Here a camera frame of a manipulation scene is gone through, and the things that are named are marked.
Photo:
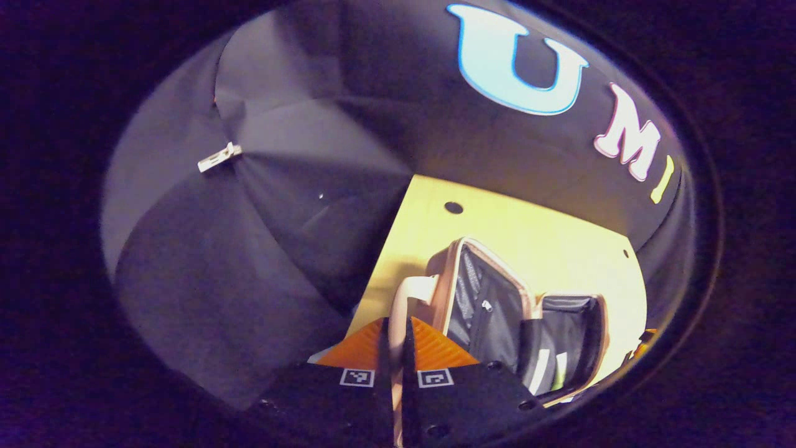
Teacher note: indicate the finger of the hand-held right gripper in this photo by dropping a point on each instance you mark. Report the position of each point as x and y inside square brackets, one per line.
[645, 343]

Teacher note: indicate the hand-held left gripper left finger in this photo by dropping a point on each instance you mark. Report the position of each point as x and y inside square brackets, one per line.
[329, 404]

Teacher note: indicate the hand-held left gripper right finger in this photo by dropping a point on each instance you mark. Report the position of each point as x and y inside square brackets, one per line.
[460, 404]

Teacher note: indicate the pale green skin care sachet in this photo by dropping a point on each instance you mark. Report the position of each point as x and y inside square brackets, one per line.
[561, 370]
[539, 370]

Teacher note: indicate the beige pink suitcase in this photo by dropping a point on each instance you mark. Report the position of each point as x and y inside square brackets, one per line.
[491, 311]

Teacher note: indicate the black backdrop cloth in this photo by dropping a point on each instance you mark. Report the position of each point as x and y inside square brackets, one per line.
[280, 218]

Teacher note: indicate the silver cloth clip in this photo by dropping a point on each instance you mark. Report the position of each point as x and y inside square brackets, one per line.
[219, 157]

